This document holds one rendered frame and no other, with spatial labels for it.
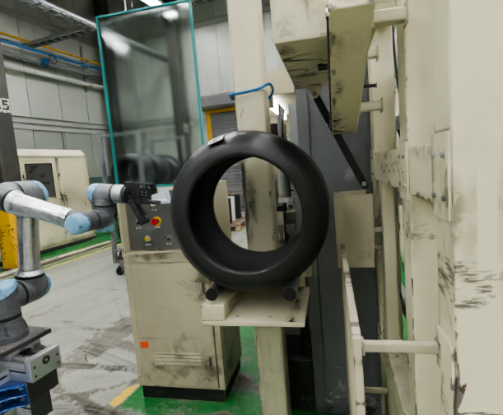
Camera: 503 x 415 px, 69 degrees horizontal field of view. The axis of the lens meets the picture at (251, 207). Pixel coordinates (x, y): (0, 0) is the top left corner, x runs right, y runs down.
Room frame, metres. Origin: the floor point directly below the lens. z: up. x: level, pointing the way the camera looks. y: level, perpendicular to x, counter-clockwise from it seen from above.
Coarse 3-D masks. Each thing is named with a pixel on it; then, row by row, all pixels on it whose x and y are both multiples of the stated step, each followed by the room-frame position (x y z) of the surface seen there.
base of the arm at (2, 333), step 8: (0, 320) 1.40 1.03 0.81; (8, 320) 1.42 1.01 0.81; (16, 320) 1.44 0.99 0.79; (24, 320) 1.49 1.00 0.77; (0, 328) 1.40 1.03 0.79; (8, 328) 1.41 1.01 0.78; (16, 328) 1.43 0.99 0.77; (24, 328) 1.46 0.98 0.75; (0, 336) 1.39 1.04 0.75; (8, 336) 1.40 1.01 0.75; (16, 336) 1.42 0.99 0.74; (24, 336) 1.45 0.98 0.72; (0, 344) 1.39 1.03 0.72
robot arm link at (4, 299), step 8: (8, 280) 1.50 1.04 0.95; (0, 288) 1.42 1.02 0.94; (8, 288) 1.43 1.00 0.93; (16, 288) 1.47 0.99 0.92; (24, 288) 1.51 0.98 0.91; (0, 296) 1.41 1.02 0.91; (8, 296) 1.43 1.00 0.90; (16, 296) 1.46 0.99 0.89; (24, 296) 1.49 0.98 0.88; (0, 304) 1.41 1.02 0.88; (8, 304) 1.42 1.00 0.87; (16, 304) 1.46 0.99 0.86; (24, 304) 1.51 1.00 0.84; (0, 312) 1.41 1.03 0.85; (8, 312) 1.42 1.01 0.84; (16, 312) 1.45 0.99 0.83
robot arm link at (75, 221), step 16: (0, 192) 1.41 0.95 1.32; (16, 192) 1.42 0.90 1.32; (0, 208) 1.40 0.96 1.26; (16, 208) 1.39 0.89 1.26; (32, 208) 1.37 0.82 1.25; (48, 208) 1.36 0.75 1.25; (64, 208) 1.36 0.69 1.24; (64, 224) 1.31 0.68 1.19; (80, 224) 1.30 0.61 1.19; (96, 224) 1.38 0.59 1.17
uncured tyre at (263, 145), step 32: (192, 160) 1.28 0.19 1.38; (224, 160) 1.52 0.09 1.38; (288, 160) 1.19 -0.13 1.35; (192, 192) 1.28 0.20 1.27; (320, 192) 1.20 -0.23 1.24; (192, 224) 1.48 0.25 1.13; (320, 224) 1.19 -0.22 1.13; (192, 256) 1.27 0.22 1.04; (224, 256) 1.51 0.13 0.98; (256, 256) 1.50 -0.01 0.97; (288, 256) 1.19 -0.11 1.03; (256, 288) 1.24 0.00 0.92
